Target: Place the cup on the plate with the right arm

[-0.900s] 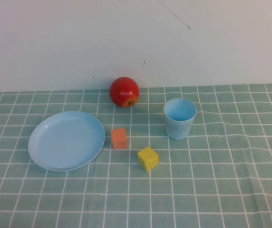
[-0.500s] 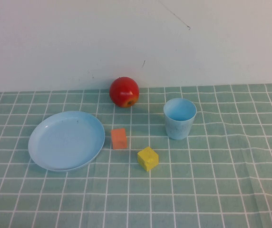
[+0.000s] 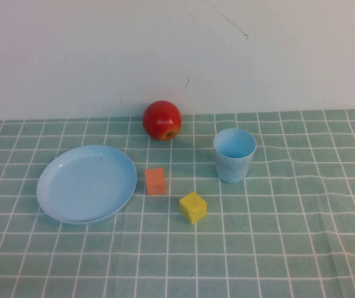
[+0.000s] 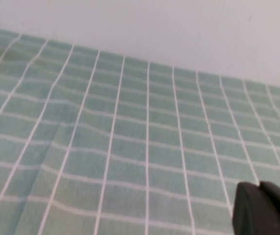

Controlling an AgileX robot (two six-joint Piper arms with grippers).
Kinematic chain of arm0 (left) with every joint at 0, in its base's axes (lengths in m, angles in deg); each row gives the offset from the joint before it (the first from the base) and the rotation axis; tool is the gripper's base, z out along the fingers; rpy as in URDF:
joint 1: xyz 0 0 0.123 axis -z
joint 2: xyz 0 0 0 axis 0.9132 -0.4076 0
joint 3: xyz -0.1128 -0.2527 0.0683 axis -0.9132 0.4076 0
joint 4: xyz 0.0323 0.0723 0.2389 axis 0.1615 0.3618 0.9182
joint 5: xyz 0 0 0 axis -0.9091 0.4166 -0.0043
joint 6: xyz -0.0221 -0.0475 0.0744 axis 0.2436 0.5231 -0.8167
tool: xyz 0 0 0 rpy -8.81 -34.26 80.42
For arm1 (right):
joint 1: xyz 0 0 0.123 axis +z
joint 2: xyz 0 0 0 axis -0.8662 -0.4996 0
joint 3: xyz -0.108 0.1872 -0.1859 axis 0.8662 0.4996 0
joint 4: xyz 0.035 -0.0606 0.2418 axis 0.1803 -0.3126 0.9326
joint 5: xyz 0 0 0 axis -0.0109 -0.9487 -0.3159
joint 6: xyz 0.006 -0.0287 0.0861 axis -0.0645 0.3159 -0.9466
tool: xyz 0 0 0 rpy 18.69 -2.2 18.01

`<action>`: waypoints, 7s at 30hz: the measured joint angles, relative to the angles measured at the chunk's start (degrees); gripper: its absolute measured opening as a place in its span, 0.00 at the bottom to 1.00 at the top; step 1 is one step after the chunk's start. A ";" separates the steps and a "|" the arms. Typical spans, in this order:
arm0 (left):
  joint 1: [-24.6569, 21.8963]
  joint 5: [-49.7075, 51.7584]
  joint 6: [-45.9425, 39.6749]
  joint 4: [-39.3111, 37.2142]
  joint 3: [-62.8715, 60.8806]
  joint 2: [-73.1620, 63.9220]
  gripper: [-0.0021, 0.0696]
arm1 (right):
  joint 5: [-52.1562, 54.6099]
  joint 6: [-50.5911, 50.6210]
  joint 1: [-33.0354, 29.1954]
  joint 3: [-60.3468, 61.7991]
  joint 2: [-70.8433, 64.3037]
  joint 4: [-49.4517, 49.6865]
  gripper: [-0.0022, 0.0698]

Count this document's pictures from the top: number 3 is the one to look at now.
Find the light blue plastic cup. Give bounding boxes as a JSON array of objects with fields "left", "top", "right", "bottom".
[{"left": 213, "top": 128, "right": 257, "bottom": 183}]

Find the light blue plastic plate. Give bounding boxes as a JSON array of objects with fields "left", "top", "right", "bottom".
[{"left": 36, "top": 145, "right": 138, "bottom": 225}]

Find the red apple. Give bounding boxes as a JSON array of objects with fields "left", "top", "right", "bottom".
[{"left": 142, "top": 99, "right": 182, "bottom": 142}]

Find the orange foam cube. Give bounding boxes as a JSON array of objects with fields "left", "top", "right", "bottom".
[{"left": 144, "top": 167, "right": 166, "bottom": 196}]

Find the yellow foam cube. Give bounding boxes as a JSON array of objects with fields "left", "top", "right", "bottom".
[{"left": 178, "top": 191, "right": 208, "bottom": 224}]

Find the green checkered tablecloth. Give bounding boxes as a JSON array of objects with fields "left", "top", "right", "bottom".
[{"left": 0, "top": 108, "right": 355, "bottom": 298}]

